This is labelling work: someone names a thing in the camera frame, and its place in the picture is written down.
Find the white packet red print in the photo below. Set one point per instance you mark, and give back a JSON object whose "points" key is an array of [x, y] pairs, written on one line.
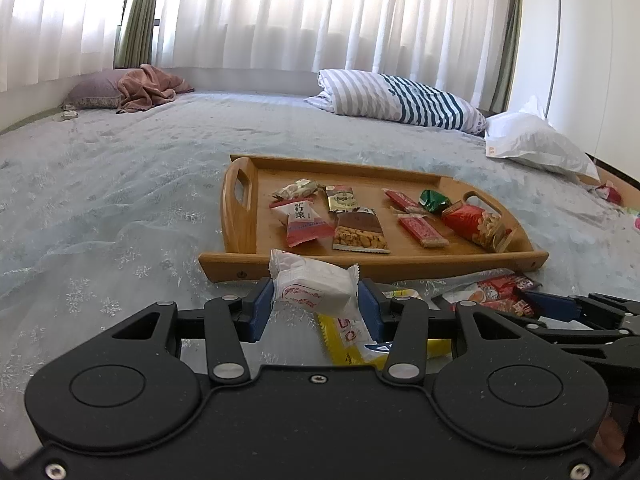
{"points": [[310, 287]]}

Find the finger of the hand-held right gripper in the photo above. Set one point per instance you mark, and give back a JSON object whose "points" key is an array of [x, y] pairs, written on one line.
{"points": [[550, 301], [575, 340]]}

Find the white sheer curtain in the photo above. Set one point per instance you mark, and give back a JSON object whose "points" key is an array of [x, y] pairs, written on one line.
{"points": [[55, 15], [325, 15]]}

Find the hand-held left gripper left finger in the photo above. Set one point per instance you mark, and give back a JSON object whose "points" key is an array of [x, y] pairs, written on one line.
{"points": [[262, 310]]}

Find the large red snack bag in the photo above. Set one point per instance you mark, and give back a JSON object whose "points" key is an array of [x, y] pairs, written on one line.
{"points": [[467, 292]]}

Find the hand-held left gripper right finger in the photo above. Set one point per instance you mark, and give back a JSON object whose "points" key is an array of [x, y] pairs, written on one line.
{"points": [[369, 310]]}

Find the green candy wrapper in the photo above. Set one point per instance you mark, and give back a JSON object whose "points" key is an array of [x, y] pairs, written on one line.
{"points": [[432, 201]]}

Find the dark red snack packet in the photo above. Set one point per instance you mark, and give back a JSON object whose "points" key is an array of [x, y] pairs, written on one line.
{"points": [[517, 287]]}

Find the pink crumpled blanket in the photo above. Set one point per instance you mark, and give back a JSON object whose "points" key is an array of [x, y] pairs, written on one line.
{"points": [[147, 88]]}

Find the wooden bed frame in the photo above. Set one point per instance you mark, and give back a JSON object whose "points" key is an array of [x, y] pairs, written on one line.
{"points": [[612, 172]]}

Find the light blue bedspread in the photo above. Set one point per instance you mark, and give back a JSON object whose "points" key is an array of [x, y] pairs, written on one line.
{"points": [[100, 185]]}

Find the white pillow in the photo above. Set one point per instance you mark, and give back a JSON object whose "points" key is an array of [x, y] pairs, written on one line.
{"points": [[535, 142]]}

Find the purple pillow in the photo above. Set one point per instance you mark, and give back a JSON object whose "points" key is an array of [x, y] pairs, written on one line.
{"points": [[95, 91]]}

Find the gold snack packet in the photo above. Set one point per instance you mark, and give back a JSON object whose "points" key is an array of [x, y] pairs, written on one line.
{"points": [[341, 198]]}

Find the white nougat packet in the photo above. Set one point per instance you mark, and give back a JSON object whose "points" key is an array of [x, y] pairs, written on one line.
{"points": [[295, 190]]}

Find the yellow white snack packet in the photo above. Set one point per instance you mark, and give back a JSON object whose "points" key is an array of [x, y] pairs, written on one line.
{"points": [[345, 346]]}

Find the white snack packet red ends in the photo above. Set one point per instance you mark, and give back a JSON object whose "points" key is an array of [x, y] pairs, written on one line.
{"points": [[300, 221]]}

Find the green curtain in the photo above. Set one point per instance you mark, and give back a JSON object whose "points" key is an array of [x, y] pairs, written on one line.
{"points": [[137, 15], [509, 50]]}

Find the person's right hand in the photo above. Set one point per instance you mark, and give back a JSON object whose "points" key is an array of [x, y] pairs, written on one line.
{"points": [[612, 440]]}

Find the brown nut bar packet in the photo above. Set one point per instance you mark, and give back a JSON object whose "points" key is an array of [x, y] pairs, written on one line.
{"points": [[360, 232]]}

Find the blue striped duvet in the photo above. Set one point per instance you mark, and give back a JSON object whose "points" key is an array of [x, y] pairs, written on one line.
{"points": [[375, 92]]}

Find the small red packet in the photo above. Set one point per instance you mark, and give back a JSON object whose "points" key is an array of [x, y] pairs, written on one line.
{"points": [[608, 193]]}

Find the large red biscuit packet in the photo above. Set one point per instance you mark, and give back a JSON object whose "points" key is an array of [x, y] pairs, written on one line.
{"points": [[472, 224]]}

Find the red wafer packet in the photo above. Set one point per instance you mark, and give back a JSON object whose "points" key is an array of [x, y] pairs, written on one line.
{"points": [[422, 226], [402, 200]]}

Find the green yellow small packet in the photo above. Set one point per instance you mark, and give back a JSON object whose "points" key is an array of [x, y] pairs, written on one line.
{"points": [[401, 293]]}

